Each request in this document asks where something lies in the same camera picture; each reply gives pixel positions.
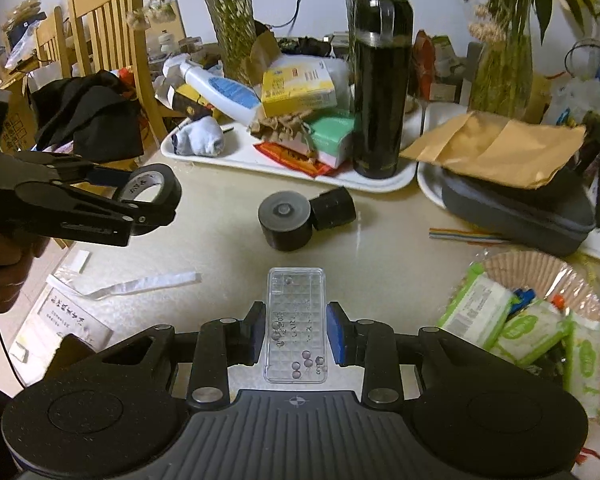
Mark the brown cardboard box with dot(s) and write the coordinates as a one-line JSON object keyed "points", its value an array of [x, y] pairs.
{"points": [[17, 115]]}

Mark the brown paper envelope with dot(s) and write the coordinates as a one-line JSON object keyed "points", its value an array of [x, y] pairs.
{"points": [[495, 150]]}

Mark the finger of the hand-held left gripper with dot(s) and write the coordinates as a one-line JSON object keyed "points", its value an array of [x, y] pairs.
{"points": [[85, 215], [55, 167]]}

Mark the glass vase with stems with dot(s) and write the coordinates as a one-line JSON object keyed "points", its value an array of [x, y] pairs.
{"points": [[230, 25], [347, 10], [502, 70]]}

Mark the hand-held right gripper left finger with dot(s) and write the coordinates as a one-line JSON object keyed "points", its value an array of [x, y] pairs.
{"points": [[256, 332]]}

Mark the person's left hand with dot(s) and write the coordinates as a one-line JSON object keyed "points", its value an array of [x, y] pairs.
{"points": [[10, 280]]}

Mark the grey zip case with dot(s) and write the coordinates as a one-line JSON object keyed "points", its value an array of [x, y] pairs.
{"points": [[515, 215]]}

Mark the small white card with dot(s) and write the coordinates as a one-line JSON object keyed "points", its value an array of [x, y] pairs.
{"points": [[79, 261]]}

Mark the white sock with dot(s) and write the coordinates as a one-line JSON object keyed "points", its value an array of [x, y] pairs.
{"points": [[200, 137]]}

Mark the clear plastic box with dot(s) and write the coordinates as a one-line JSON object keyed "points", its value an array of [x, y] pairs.
{"points": [[295, 310]]}

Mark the yellow cardboard box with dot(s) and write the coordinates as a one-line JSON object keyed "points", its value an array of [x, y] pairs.
{"points": [[297, 87]]}

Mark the red snack bag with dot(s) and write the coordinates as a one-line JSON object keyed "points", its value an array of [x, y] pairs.
{"points": [[424, 65]]}

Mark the white and blue bottle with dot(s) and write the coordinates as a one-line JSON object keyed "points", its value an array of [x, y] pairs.
{"points": [[220, 87]]}

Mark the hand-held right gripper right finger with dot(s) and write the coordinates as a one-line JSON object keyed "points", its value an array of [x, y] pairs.
{"points": [[334, 332]]}

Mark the grey cylinder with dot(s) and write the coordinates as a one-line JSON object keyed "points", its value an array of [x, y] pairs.
{"points": [[285, 222]]}

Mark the black cloth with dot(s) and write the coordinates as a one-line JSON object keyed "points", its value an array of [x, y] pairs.
{"points": [[90, 115]]}

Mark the small black cylinder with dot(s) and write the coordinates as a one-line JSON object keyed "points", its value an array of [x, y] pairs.
{"points": [[332, 207]]}

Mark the white printed paper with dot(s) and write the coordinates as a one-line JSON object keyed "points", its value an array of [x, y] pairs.
{"points": [[65, 320]]}

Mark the green and white bag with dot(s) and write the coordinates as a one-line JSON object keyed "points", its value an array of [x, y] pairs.
{"points": [[447, 65]]}

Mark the crumpled brown paper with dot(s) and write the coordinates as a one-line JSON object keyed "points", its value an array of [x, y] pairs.
{"points": [[280, 125]]}

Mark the black thermos flask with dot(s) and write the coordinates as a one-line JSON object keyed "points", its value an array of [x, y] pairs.
{"points": [[382, 95]]}

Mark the wooden chair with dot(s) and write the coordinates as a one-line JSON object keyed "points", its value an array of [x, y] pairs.
{"points": [[107, 15], [52, 45]]}

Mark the green tissue pack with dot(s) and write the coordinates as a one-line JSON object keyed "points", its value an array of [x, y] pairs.
{"points": [[475, 307], [585, 365], [532, 332]]}

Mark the red packet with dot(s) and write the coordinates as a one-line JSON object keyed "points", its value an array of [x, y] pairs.
{"points": [[290, 160]]}

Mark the black tape roll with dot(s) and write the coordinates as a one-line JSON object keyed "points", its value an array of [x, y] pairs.
{"points": [[152, 182]]}

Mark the black and gold box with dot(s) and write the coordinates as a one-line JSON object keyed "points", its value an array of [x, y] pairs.
{"points": [[190, 102]]}

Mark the green and white box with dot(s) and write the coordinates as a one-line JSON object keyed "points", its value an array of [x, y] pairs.
{"points": [[332, 140]]}

